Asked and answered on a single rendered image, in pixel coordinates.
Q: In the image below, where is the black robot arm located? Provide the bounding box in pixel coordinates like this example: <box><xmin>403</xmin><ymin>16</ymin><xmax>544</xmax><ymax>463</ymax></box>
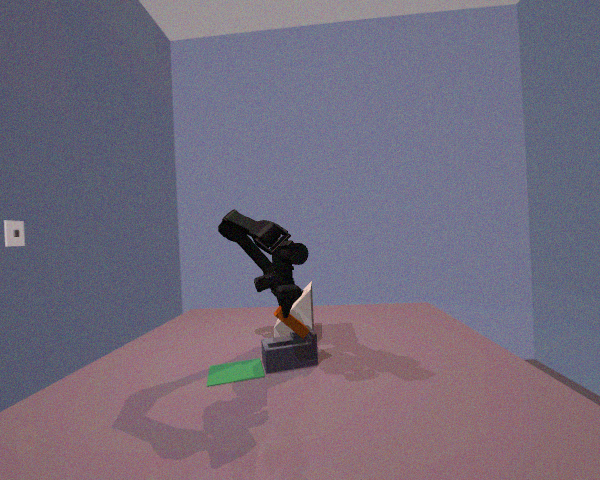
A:
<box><xmin>218</xmin><ymin>209</ymin><xmax>308</xmax><ymax>292</ymax></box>

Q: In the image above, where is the orange block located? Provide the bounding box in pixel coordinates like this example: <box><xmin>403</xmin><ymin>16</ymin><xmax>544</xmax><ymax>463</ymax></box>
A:
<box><xmin>273</xmin><ymin>306</ymin><xmax>310</xmax><ymax>339</ymax></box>

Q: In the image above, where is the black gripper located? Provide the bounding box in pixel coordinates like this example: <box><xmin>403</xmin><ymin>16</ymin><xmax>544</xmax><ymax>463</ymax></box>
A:
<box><xmin>271</xmin><ymin>263</ymin><xmax>302</xmax><ymax>318</ymax></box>

